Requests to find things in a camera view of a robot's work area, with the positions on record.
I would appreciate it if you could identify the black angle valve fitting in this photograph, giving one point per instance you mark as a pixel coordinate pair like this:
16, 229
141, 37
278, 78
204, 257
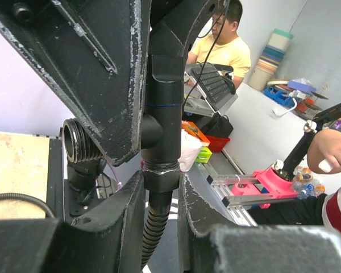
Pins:
160, 142

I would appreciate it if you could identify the stacked plastic containers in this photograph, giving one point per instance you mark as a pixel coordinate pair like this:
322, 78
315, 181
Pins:
270, 59

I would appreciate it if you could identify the green box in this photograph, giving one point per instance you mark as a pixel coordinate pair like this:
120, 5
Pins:
204, 155

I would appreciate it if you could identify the aluminium rail frame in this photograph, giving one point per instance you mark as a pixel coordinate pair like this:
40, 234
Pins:
215, 181

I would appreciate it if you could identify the pink plastic fixture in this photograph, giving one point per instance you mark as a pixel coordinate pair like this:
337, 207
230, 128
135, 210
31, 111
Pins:
265, 183

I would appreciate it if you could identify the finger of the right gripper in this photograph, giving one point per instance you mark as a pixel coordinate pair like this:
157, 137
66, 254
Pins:
176, 24
93, 56

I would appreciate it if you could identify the black keyboard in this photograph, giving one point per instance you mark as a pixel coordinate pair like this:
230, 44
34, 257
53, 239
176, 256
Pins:
214, 84

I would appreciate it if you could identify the red basket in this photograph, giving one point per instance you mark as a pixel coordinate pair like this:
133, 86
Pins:
217, 144

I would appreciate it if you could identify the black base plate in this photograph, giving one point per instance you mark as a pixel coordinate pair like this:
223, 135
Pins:
75, 188

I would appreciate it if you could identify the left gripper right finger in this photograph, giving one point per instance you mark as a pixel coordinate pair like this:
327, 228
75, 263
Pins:
209, 242

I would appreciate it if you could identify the person in yellow shirt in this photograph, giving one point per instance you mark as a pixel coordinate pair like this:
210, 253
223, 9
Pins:
223, 45

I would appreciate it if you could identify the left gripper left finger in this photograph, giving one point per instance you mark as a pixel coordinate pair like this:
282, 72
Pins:
107, 238

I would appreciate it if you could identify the toilet paper roll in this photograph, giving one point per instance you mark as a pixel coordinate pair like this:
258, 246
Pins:
190, 148

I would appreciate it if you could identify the orange book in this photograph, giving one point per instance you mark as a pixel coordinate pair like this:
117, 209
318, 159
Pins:
193, 130

